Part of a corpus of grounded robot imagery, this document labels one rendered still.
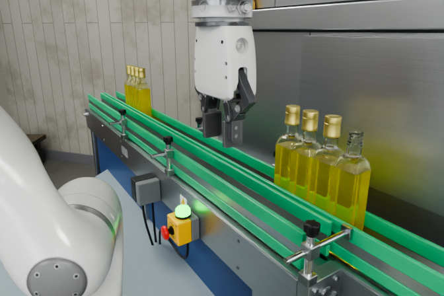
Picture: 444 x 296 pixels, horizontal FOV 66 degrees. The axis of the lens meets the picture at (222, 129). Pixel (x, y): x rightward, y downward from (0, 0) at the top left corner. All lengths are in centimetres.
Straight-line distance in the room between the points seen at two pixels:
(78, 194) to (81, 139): 366
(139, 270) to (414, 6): 105
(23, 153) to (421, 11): 72
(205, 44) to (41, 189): 29
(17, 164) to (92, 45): 341
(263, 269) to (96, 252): 41
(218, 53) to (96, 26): 340
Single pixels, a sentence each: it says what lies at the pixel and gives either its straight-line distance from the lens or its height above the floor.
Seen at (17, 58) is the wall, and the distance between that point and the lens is 459.
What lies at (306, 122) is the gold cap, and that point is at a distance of 77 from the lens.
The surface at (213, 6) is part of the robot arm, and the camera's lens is 45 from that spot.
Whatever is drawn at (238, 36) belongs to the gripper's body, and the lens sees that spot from 45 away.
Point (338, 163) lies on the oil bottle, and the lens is 73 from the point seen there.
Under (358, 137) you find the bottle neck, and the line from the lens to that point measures 71.
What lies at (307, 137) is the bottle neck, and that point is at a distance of 78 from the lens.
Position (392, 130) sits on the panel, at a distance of 82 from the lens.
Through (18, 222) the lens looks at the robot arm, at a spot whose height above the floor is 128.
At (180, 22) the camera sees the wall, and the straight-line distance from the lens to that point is 336.
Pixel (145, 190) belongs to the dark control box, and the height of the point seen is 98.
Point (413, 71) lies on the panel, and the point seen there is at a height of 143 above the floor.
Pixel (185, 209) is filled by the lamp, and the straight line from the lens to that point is 99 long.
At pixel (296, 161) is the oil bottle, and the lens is 80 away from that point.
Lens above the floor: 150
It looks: 16 degrees down
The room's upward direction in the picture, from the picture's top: straight up
